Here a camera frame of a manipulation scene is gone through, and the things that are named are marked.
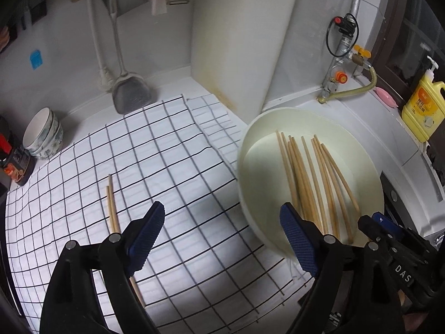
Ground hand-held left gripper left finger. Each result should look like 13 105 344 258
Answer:
39 201 166 334

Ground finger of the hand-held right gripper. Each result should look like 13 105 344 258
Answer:
370 212 438 252
357 215 400 256

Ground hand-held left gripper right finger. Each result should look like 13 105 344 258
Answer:
279 202 409 334

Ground long wooden chopstick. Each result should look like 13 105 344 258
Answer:
109 174 147 308
106 185 143 308

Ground bundle of wooden chopsticks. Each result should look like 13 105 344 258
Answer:
276 130 361 245

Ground white plastic basin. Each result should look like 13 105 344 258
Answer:
237 107 385 261

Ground white black checked cloth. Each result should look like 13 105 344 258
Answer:
5 94 313 331

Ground yellow detergent pump bottle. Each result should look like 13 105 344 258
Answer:
401 56 445 143

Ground pink soap bar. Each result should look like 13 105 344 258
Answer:
374 87 397 107

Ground stack of ceramic bowls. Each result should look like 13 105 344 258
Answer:
28 111 62 155

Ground metal cooking spatula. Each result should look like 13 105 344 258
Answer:
107 0 154 115

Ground orange knob gas fitting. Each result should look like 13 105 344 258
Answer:
322 70 348 93

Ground red black solenoid valve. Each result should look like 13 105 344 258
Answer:
332 16 358 36

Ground white cutting board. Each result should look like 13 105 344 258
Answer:
191 0 303 117

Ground grey metal gas pipe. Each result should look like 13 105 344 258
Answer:
348 0 369 47

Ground yellowish gas hose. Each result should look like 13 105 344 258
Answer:
317 65 378 104

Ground dark sauce bottle red handle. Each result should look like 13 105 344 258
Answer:
0 115 37 186

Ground brass valve yellow handle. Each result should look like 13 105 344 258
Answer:
348 45 372 66

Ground white handled dish brush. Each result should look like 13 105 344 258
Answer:
85 0 112 93

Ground black cable loop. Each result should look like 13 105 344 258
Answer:
326 13 359 58

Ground dark window frame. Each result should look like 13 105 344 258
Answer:
379 0 445 87

